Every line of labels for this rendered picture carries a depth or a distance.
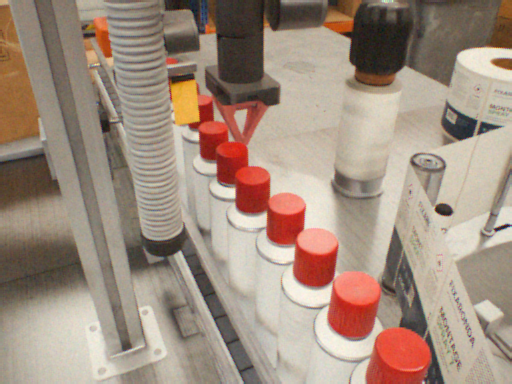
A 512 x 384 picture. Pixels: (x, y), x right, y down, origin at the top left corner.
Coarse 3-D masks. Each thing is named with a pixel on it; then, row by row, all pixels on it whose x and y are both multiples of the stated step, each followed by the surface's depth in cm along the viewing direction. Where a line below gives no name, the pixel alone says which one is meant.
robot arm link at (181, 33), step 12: (168, 12) 77; (180, 12) 78; (168, 24) 77; (180, 24) 77; (192, 24) 77; (168, 36) 76; (180, 36) 77; (192, 36) 77; (168, 48) 77; (180, 48) 78; (192, 48) 79
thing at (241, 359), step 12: (108, 84) 113; (120, 108) 102; (192, 252) 63; (192, 264) 61; (204, 276) 60; (204, 288) 58; (204, 300) 60; (216, 300) 56; (216, 312) 55; (228, 324) 53; (228, 336) 52; (228, 348) 51; (240, 348) 51; (240, 360) 49; (240, 372) 49; (252, 372) 48
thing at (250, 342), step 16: (96, 48) 111; (112, 80) 93; (192, 224) 55; (192, 240) 53; (208, 256) 51; (208, 272) 49; (224, 288) 47; (224, 304) 46; (240, 320) 44; (240, 336) 43; (256, 352) 41; (256, 368) 40; (272, 368) 39
